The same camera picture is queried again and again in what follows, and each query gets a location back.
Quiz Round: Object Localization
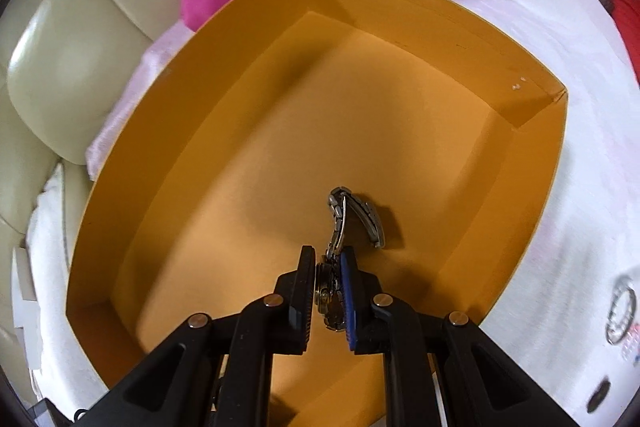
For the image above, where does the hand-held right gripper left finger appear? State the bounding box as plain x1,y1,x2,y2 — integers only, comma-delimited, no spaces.
65,246,317,427

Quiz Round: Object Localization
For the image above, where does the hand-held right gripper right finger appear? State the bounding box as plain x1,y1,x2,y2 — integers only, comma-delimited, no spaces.
339,246,586,427

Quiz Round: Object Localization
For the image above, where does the silver metal wristwatch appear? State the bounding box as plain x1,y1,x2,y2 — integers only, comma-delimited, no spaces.
315,186,388,332

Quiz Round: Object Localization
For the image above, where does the orange cardboard box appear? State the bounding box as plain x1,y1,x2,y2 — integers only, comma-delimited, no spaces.
65,0,569,427

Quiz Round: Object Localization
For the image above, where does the white towel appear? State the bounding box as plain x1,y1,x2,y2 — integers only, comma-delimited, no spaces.
26,162,111,413

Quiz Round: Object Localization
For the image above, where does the pale pink blanket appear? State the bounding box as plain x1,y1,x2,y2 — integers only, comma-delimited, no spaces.
84,0,640,427

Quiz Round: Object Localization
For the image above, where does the beige leather sofa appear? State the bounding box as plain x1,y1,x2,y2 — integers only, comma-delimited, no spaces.
0,0,183,408

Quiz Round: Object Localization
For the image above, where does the red pillow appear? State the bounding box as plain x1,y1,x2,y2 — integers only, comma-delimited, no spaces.
607,0,640,58

